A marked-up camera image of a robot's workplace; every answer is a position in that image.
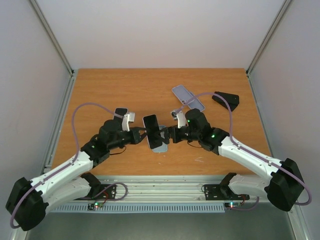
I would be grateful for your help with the lavender phone case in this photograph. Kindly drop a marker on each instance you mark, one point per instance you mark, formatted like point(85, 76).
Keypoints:
point(121, 111)

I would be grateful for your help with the grey slotted cable duct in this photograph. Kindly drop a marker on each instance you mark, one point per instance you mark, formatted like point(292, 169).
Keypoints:
point(139, 208)

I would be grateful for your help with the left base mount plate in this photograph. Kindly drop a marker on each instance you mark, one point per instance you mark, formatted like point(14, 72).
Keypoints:
point(107, 190)

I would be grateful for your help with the black phone green edge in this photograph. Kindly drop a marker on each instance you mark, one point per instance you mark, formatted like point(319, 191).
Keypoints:
point(121, 112)

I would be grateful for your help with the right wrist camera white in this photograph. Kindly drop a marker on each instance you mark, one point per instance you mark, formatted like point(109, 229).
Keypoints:
point(180, 118)

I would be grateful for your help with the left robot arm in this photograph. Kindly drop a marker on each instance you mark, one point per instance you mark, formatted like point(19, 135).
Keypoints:
point(31, 200)

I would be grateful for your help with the controller board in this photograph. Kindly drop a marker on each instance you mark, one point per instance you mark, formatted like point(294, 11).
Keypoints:
point(94, 206)
point(233, 205)

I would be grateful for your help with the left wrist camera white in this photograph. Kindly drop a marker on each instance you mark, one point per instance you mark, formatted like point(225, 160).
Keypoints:
point(127, 118)

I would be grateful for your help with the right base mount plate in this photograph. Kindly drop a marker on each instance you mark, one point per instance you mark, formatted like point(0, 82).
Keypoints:
point(214, 192)

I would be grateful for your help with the aluminium rail frame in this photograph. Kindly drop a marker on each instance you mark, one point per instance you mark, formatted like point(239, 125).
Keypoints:
point(163, 188)

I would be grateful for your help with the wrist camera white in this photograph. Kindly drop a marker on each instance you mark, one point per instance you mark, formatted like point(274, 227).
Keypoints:
point(127, 118)
point(180, 118)

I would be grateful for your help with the left controller board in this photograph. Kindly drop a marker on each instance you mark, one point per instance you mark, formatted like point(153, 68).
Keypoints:
point(94, 206)

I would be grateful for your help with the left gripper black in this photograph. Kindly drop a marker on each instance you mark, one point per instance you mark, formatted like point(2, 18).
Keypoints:
point(136, 138)

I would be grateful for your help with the base mount plate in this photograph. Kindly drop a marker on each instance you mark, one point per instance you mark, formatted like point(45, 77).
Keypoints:
point(107, 190)
point(214, 192)

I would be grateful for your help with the light blue phone case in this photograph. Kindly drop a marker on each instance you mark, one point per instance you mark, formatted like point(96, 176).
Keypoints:
point(164, 147)

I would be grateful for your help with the right controller board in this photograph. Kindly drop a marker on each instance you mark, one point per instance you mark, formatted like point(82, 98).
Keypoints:
point(233, 205)

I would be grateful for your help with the black phone case top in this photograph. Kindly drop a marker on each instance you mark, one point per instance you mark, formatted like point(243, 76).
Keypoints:
point(231, 99)

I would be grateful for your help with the black phone white edge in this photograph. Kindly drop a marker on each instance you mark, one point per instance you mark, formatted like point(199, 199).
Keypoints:
point(152, 128)

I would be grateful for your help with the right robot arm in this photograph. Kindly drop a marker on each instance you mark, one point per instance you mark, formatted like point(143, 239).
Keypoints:
point(280, 181)

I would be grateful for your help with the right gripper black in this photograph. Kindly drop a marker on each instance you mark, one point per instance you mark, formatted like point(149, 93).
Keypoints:
point(171, 135)

